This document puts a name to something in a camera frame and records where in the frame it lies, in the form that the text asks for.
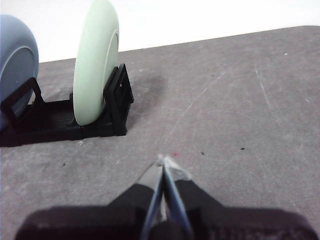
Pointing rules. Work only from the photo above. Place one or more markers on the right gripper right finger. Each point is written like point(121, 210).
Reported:
point(185, 190)

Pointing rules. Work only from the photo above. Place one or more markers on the black plastic plate rack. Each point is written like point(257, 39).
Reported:
point(57, 130)

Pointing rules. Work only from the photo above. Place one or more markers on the pale green plate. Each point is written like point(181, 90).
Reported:
point(90, 75)

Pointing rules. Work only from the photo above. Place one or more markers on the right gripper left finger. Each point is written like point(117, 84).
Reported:
point(150, 180)

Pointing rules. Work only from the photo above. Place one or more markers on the blue plate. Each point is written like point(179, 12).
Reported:
point(15, 62)

